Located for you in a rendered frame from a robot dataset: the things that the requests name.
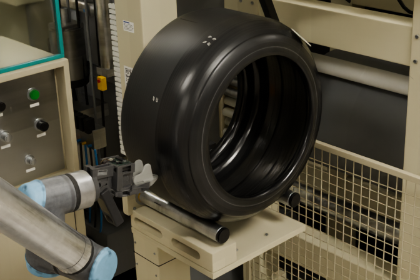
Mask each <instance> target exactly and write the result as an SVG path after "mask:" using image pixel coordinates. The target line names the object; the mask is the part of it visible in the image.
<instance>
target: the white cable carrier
mask: <svg viewBox="0 0 420 280"><path fill-rule="evenodd" d="M108 5H109V8H111V9H109V13H112V14H110V15H109V18H111V19H110V24H111V25H110V28H111V29H112V31H111V34H113V35H115V36H111V39H112V40H114V41H111V42H112V45H113V46H112V50H113V51H112V55H113V60H114V62H113V64H114V75H115V76H116V77H115V81H116V82H115V85H116V96H117V97H116V100H117V101H118V102H117V106H118V107H117V110H118V112H117V115H118V120H119V121H118V124H119V125H120V126H119V130H120V131H119V134H120V135H119V138H120V144H121V145H120V147H121V154H124V155H126V153H125V151H124V146H123V140H122V135H121V110H122V105H123V97H122V89H121V74H120V65H119V50H118V35H117V27H116V12H115V3H109V4H108Z"/></svg>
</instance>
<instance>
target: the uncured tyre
mask: <svg viewBox="0 0 420 280"><path fill-rule="evenodd" d="M182 19H186V20H189V21H185V20H182ZM190 21H194V22H190ZM195 22H197V23H195ZM210 34H212V35H214V36H216V37H218V38H219V39H218V40H216V41H215V42H214V43H213V44H212V45H211V46H210V47H207V46H205V45H203V44H201V43H202V42H203V41H204V40H205V39H206V38H207V37H208V36H209V35H210ZM236 76H237V100H236V106H235V109H234V113H233V115H232V119H231V122H230V123H229V126H228V128H227V129H226V132H225V133H224V135H223V137H222V138H221V139H220V141H219V142H218V143H217V144H216V145H215V147H214V148H213V149H212V150H211V151H209V140H210V133H211V126H212V123H213V118H214V115H215V112H216V109H217V107H218V104H219V102H220V100H221V98H222V96H223V94H224V92H225V90H226V89H227V88H228V86H229V85H230V83H231V82H232V80H233V79H234V78H235V77H236ZM153 93H154V94H157V95H159V96H160V98H159V102H158V105H155V104H153V103H151V98H152V96H153ZM321 113H322V90H321V82H320V78H319V74H318V70H317V67H316V63H315V61H314V58H313V55H312V54H311V51H310V50H309V48H308V46H307V44H306V43H305V42H304V40H303V39H301V38H300V37H299V36H298V35H297V34H296V33H295V32H294V31H293V30H292V29H291V28H289V27H287V26H286V25H285V24H283V23H281V22H279V21H277V20H275V19H271V18H268V17H263V16H258V15H255V14H249V13H246V12H241V11H235V10H232V9H226V8H221V7H210V8H206V9H200V10H196V11H191V12H188V13H186V14H183V15H182V16H179V17H177V18H176V19H174V20H173V21H171V22H170V23H169V24H167V25H166V26H164V27H163V28H162V29H161V30H160V31H159V32H158V33H157V34H156V35H155V36H154V37H153V38H152V39H151V40H150V42H149V43H148V44H147V46H146V47H145V48H144V50H143V52H142V53H141V55H140V56H139V58H138V60H137V61H136V63H135V65H134V67H133V70H132V72H131V75H130V77H129V80H128V82H127V86H126V90H125V93H124V98H123V102H122V110H121V135H122V143H123V146H124V151H125V153H126V157H127V160H128V161H130V162H132V163H135V161H136V160H138V159H140V160H141V161H142V163H143V166H144V165H145V164H150V165H151V170H152V173H153V174H157V175H158V179H157V180H156V182H155V183H154V184H153V185H152V186H150V187H149V190H150V191H151V192H153V193H154V194H156V195H157V196H159V197H161V198H163V199H165V200H167V201H169V202H170V203H173V204H175V205H177V206H179V207H180V208H183V209H185V210H187V211H189V212H190V213H193V214H195V215H197V216H199V217H200V218H203V219H207V220H210V221H220V222H234V221H240V220H243V219H247V218H250V217H251V216H254V215H256V214H257V213H260V212H261V211H263V210H264V209H266V208H267V207H268V206H270V205H271V204H273V203H274V202H276V201H277V200H278V199H279V198H280V197H281V196H283V195H284V194H285V193H286V192H287V191H288V189H289V188H290V187H291V186H292V185H293V184H294V182H295V181H296V179H297V178H298V177H299V175H300V174H301V172H302V171H303V169H304V167H305V165H306V163H307V161H308V159H309V157H310V155H311V153H312V151H313V147H314V145H315V142H316V138H317V136H318V131H319V126H320V122H321Z"/></svg>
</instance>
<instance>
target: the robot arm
mask: <svg viewBox="0 0 420 280"><path fill-rule="evenodd" d="M157 179H158V175H157V174H153V173H152V170H151V165H150V164H145V165H144V166H143V162H142V161H141V160H140V159H138V160H136V161H135V163H132V162H130V161H128V160H126V159H124V158H122V157H120V156H119V155H116V156H111V157H105V158H102V159H101V164H100V165H97V166H91V165H89V164H88V165H84V170H79V171H74V172H69V173H66V174H61V175H58V176H53V177H48V178H44V179H40V180H38V179H35V180H33V181H31V182H27V183H25V184H22V185H21V186H20V187H19V188H18V189H17V188H15V187H14V186H13V185H11V184H9V183H8V182H7V181H5V180H4V179H3V178H1V177H0V233H2V234H3V235H5V236H7V237H8V238H10V239H12V240H13V241H15V242H16V243H18V244H20V245H21V246H23V247H24V248H26V252H25V260H26V267H27V270H28V271H29V272H30V273H31V274H33V275H35V276H37V277H43V278H54V277H57V276H60V275H61V276H64V277H66V278H69V279H72V280H112V278H113V276H114V274H115V272H116V269H117V265H118V259H117V256H116V253H115V252H114V251H113V250H112V249H109V248H108V247H103V246H100V245H98V244H97V243H95V242H94V241H92V240H91V239H89V238H88V237H87V236H85V235H83V234H81V233H79V232H78V231H76V230H75V229H74V228H72V227H71V226H69V225H68V224H66V223H65V214H67V213H71V212H74V211H78V210H81V209H86V208H90V207H91V206H92V205H93V204H94V202H95V201H97V202H98V204H99V206H100V208H101V210H102V212H103V214H104V216H105V218H106V220H107V221H108V222H109V223H111V224H113V225H115V226H116V227H118V226H119V225H120V224H122V223H123V222H124V220H123V218H122V216H121V213H120V212H119V209H118V207H117V206H116V203H115V202H114V199H113V197H117V198H121V197H126V196H131V195H133V194H139V193H142V192H144V191H145V190H147V189H149V187H150V186H152V185H153V184H154V183H155V182H156V180H157Z"/></svg>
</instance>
